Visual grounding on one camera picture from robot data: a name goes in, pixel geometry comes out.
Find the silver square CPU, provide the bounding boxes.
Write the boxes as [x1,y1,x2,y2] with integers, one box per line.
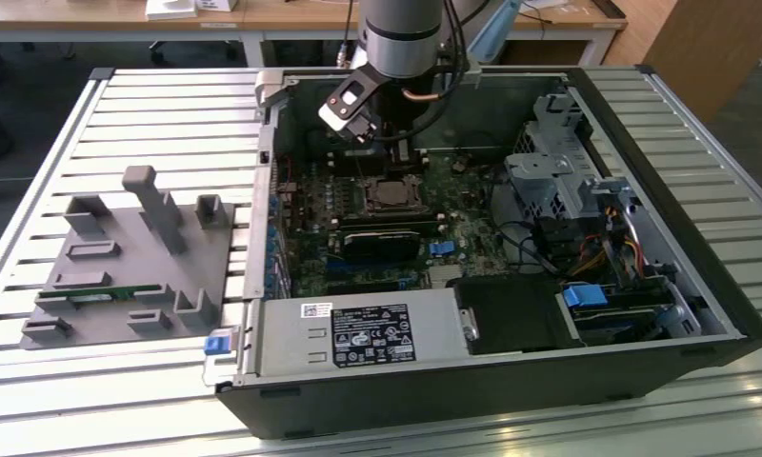
[374,182,414,205]

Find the metal socket cover frame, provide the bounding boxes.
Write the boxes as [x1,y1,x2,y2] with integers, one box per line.
[362,176,426,211]

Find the CPU socket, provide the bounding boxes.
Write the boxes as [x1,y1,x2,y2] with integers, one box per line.
[360,174,429,215]

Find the silver drive cage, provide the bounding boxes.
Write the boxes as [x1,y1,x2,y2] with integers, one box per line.
[503,92,618,225]

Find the green motherboard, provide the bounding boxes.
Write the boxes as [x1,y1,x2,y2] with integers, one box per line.
[270,151,503,296]

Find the black graphics card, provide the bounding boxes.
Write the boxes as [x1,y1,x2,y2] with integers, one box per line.
[336,229,422,265]

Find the wooden desk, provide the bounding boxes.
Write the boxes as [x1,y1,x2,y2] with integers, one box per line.
[0,0,628,68]

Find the silver finned heatsink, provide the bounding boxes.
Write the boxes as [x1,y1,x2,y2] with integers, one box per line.
[427,264,466,288]

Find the black plastic shroud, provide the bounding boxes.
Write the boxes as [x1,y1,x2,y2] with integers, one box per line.
[451,274,583,357]

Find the blue disk carrier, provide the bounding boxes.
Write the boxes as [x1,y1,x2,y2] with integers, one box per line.
[562,284,610,311]

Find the grey power supply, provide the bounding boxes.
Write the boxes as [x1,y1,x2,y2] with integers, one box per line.
[252,288,470,378]

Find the wooden cabinet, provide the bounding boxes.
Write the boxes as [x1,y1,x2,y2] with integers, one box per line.
[599,0,762,125]

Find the grey parts rack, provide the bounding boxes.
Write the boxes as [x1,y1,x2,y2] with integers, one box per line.
[20,165,238,352]

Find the green RAM stick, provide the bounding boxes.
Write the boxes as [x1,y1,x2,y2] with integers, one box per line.
[37,284,167,302]

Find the black open PC case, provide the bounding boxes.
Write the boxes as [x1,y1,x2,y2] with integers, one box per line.
[213,64,762,440]

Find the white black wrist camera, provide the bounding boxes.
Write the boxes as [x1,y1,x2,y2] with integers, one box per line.
[318,66,382,144]

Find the yellow orange wire bundle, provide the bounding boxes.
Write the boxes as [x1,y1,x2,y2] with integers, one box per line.
[570,237,649,277]

